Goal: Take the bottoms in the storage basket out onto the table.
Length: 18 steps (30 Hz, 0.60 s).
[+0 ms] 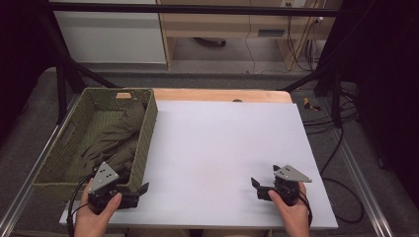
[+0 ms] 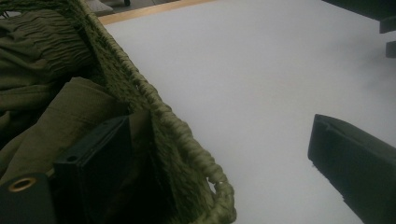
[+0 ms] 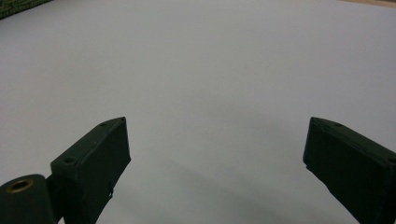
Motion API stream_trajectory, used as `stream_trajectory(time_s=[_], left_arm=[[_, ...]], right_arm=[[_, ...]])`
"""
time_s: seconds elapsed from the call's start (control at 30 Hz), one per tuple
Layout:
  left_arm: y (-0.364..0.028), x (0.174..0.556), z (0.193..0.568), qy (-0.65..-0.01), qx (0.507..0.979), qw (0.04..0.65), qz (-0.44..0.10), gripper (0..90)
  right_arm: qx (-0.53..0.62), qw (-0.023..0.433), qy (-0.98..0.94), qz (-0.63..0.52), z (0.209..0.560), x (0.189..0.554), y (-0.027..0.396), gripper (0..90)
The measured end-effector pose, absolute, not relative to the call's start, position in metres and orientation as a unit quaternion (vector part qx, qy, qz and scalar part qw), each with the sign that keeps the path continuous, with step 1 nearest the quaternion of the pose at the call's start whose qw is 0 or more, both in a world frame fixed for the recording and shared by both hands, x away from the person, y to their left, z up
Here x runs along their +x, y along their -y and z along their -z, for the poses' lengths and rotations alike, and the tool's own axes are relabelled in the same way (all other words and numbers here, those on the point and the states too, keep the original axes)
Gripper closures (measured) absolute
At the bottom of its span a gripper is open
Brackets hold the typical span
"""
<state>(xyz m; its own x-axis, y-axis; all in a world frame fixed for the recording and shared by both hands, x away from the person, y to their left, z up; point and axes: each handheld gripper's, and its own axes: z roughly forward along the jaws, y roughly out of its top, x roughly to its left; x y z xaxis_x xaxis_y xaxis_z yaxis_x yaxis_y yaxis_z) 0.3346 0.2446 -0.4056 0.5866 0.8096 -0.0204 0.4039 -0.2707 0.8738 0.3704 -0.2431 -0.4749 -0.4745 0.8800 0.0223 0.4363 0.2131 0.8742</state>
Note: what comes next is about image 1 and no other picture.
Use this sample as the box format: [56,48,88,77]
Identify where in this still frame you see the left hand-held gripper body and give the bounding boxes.
[87,161,139,215]

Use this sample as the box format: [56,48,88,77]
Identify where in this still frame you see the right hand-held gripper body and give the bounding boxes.
[256,164,313,207]

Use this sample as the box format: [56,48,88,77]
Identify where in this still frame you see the olive green pants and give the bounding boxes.
[81,102,146,176]

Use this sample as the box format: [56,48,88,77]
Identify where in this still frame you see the olive green woven basket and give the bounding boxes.
[32,87,159,202]

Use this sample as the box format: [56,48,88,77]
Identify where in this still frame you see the person's right hand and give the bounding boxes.
[268,182,311,232]

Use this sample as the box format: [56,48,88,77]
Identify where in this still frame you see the person's left hand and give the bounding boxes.
[73,179,124,233]

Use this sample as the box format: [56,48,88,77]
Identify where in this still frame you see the yellow and black floor object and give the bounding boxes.
[302,96,322,113]

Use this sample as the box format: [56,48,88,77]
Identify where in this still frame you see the black metal stand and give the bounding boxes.
[35,0,124,125]
[279,48,345,128]

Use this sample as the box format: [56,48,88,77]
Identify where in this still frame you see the black curtain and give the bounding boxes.
[0,0,58,142]
[324,0,419,201]

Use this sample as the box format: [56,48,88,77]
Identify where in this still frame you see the white cabinet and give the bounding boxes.
[48,0,168,65]

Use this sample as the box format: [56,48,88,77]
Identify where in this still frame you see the dark object under desk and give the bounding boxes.
[193,37,227,48]

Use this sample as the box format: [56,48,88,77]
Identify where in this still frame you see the light wooden desk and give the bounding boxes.
[155,0,344,72]

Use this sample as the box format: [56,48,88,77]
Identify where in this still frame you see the white power strip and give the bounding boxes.
[280,0,308,9]

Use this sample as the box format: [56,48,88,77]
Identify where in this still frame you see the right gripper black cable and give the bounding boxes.
[297,190,313,228]

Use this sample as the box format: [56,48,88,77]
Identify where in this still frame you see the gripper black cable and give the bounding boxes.
[66,173,97,237]
[297,190,313,228]

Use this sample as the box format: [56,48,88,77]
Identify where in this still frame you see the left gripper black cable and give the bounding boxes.
[66,173,97,237]

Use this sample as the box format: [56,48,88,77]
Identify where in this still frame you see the long black floor cable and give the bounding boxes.
[301,108,366,225]

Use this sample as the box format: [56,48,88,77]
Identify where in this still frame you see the aluminium rail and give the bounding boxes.
[315,98,398,237]
[0,95,84,237]

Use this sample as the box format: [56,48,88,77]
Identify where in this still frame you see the thin black cable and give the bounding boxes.
[244,38,257,75]

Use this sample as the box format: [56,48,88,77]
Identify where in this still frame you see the bundle of hanging desk cables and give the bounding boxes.
[286,13,325,72]

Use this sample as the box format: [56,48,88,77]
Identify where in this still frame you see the black horizontal frame bar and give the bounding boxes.
[48,2,341,18]

